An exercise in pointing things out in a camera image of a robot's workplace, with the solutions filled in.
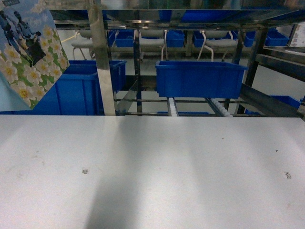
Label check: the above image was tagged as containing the flower gift bag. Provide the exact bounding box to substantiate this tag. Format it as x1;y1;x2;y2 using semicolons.
0;0;70;113

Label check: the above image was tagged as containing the blue bin on conveyor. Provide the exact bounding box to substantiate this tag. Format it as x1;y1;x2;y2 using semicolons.
155;61;247;99

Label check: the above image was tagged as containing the white chair middle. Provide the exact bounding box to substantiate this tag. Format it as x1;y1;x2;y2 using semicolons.
133;30;168;62

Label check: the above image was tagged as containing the white chair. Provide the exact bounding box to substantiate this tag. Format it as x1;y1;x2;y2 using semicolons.
133;30;168;62
197;30;237;62
71;30;93;60

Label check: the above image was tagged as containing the big blue bin left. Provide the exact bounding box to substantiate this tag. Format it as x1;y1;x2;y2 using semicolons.
0;60;127;116

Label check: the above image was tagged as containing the white chair left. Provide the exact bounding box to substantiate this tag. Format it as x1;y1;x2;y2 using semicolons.
71;30;93;60

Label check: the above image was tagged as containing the white chair right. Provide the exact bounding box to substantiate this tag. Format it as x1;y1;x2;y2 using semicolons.
197;30;237;62

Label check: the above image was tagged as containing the steel upright post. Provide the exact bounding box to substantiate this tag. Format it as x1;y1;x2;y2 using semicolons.
87;0;116;116

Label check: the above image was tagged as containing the steel roller rack frame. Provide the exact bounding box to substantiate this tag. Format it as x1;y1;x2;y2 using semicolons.
50;5;305;117

